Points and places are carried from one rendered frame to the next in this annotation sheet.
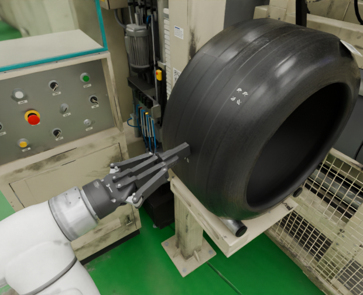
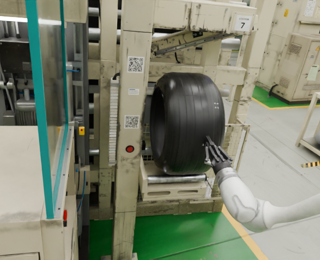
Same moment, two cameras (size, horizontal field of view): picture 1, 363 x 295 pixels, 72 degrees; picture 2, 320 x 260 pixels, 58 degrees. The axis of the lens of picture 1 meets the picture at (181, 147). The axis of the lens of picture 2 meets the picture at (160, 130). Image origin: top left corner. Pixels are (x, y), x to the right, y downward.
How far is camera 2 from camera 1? 1.24 m
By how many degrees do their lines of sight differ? 59
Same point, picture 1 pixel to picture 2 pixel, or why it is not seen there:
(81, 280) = not seen: hidden behind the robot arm
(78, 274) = not seen: hidden behind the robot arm
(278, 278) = (171, 228)
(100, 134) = (66, 207)
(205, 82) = (197, 107)
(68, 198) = (229, 171)
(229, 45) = (190, 88)
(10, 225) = (241, 187)
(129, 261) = not seen: outside the picture
